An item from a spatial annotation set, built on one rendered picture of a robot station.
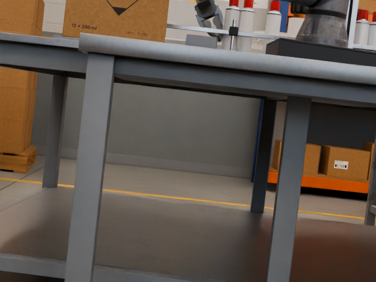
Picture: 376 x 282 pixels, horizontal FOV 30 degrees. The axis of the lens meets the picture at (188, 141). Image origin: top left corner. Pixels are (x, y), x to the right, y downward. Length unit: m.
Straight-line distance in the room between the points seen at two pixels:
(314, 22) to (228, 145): 4.90
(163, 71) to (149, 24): 0.49
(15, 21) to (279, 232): 3.91
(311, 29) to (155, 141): 4.91
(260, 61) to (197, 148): 5.28
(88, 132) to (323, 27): 0.76
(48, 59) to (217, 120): 4.98
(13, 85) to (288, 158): 3.83
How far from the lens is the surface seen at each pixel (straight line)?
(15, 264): 2.02
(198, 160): 6.86
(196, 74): 1.63
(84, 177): 1.62
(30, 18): 5.52
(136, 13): 2.11
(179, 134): 6.84
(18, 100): 5.50
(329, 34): 2.01
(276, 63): 1.60
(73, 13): 2.10
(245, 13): 2.50
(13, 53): 1.98
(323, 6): 2.03
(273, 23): 2.50
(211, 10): 2.50
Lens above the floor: 0.71
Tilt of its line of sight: 3 degrees down
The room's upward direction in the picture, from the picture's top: 7 degrees clockwise
